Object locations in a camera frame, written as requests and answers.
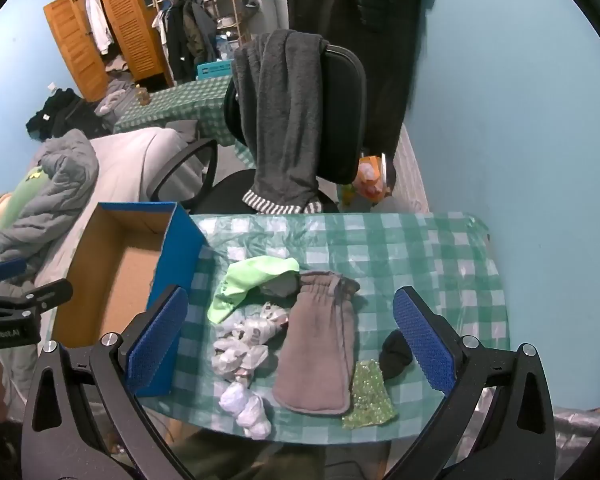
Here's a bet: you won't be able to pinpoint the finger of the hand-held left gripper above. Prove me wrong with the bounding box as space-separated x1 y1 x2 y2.
0 279 74 319
0 258 29 285

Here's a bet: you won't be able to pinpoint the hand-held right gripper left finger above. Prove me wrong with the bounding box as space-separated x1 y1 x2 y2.
22 285 190 480

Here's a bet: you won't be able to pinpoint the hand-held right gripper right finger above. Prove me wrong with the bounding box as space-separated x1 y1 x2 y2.
385 286 558 480

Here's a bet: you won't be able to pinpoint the black sock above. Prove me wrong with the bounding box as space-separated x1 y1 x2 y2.
378 330 414 381

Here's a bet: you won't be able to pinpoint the blue cardboard box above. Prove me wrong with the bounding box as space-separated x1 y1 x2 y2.
52 202 211 397

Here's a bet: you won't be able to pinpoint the white patterned sock bundle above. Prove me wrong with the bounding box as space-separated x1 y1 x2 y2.
227 302 288 346
211 336 270 380

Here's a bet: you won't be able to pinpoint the light green cloth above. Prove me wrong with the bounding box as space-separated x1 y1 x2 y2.
207 256 301 325

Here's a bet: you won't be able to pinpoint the white socks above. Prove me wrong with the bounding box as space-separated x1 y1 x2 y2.
219 381 272 440

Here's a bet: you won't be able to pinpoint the green plush toy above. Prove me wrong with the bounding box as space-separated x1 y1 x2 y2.
0 167 51 233

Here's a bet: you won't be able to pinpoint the green checked tablecloth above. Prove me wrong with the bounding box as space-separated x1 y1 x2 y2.
135 212 511 446
112 76 241 148

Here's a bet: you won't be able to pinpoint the grey quilted duvet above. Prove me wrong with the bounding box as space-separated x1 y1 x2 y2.
0 129 101 286

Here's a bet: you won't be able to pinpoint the small grey cloth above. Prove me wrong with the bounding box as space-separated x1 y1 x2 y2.
257 272 301 299

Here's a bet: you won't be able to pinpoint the black clothes pile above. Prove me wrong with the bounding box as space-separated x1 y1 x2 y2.
26 87 113 141

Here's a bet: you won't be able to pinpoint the orange plastic bag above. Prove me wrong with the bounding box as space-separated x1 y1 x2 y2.
350 156 396 201

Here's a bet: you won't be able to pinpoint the grey crumpled blanket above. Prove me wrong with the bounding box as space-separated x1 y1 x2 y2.
552 405 600 453

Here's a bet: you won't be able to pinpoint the grey clothes pile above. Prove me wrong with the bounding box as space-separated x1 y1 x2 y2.
95 72 136 117

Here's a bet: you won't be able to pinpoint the black office chair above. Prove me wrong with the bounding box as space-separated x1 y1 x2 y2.
150 44 368 216

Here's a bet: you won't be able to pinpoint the dark grey striped-cuff pants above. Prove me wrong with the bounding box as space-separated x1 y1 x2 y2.
231 29 331 216

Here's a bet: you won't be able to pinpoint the white hanging garment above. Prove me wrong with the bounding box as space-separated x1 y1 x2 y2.
85 0 116 56

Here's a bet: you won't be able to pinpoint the blue plastic crate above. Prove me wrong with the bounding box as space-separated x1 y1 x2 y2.
196 60 236 81

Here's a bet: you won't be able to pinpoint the wooden louvred wardrobe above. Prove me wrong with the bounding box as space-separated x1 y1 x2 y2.
43 0 176 103

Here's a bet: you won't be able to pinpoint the dark hanging coats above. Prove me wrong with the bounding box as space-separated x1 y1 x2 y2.
152 0 218 83

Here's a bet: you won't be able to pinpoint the black hanging jacket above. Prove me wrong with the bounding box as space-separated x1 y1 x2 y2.
285 0 433 156

